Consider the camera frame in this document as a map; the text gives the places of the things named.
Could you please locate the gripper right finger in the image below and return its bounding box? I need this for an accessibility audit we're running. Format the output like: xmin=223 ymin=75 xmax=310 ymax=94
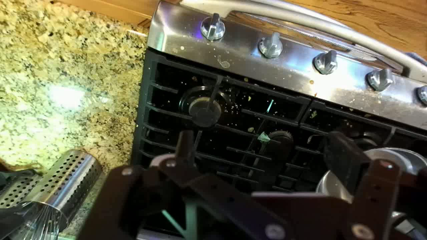
xmin=253 ymin=131 xmax=427 ymax=240

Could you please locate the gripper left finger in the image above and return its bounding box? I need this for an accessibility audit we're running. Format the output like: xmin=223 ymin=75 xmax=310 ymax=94
xmin=77 ymin=130 xmax=288 ymax=240

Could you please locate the black cast iron stove grate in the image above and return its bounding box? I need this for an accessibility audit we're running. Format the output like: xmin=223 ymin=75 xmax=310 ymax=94
xmin=300 ymin=100 xmax=427 ymax=160
xmin=131 ymin=49 xmax=312 ymax=234

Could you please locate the stainless steel pot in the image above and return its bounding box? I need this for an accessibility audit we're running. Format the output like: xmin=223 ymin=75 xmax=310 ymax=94
xmin=315 ymin=147 xmax=427 ymax=240

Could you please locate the small black stove burner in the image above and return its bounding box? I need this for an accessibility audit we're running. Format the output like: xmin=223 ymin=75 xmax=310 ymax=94
xmin=266 ymin=130 xmax=295 ymax=159

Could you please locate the perforated steel utensil holder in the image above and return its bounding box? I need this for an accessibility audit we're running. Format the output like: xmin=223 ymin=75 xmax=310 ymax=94
xmin=12 ymin=149 xmax=103 ymax=240
xmin=0 ymin=173 xmax=42 ymax=210

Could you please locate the silver stove knob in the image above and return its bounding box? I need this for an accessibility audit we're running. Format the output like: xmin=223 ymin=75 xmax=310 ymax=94
xmin=200 ymin=13 xmax=226 ymax=42
xmin=366 ymin=68 xmax=394 ymax=92
xmin=258 ymin=32 xmax=283 ymax=59
xmin=313 ymin=50 xmax=338 ymax=75
xmin=416 ymin=86 xmax=427 ymax=106

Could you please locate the large black stove burner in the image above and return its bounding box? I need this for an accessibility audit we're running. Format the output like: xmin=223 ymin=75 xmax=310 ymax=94
xmin=178 ymin=86 xmax=231 ymax=129

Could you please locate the stainless steel gas stove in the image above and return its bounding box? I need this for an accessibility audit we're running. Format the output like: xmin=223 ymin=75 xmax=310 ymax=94
xmin=130 ymin=0 xmax=427 ymax=240

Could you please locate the silver oven door handle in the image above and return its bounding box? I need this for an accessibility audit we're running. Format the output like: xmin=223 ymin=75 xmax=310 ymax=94
xmin=180 ymin=0 xmax=427 ymax=84

